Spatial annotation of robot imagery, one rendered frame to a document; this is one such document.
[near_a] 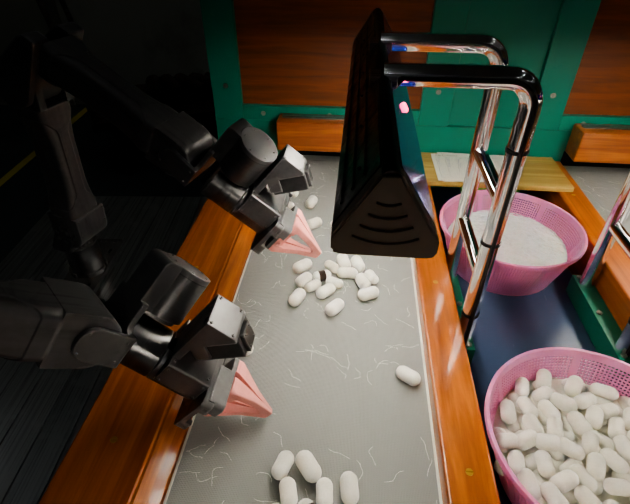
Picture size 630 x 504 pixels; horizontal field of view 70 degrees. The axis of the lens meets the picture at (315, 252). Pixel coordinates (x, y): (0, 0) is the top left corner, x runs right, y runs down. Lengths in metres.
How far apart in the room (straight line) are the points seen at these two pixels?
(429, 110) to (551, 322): 0.54
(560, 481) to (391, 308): 0.32
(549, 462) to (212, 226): 0.65
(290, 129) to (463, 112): 0.40
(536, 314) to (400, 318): 0.28
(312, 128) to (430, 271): 0.47
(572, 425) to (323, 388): 0.32
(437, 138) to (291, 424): 0.79
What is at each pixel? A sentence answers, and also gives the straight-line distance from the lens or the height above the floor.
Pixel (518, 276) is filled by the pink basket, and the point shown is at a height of 0.74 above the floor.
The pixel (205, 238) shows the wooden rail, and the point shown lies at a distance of 0.86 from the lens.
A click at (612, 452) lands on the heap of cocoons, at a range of 0.67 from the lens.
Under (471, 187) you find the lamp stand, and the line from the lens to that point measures 0.75.
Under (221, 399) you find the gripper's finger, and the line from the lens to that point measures 0.52.
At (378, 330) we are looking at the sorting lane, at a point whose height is 0.74.
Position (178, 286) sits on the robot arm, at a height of 0.93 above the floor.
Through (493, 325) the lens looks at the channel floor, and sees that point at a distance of 0.85.
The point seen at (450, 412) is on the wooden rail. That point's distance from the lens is 0.60.
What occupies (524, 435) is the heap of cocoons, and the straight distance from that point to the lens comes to 0.64.
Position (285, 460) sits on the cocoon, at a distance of 0.56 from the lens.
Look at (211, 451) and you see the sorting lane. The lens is 0.60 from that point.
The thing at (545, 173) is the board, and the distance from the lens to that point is 1.15.
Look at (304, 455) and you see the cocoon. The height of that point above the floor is 0.76.
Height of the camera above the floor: 1.25
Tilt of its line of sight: 37 degrees down
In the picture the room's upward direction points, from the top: straight up
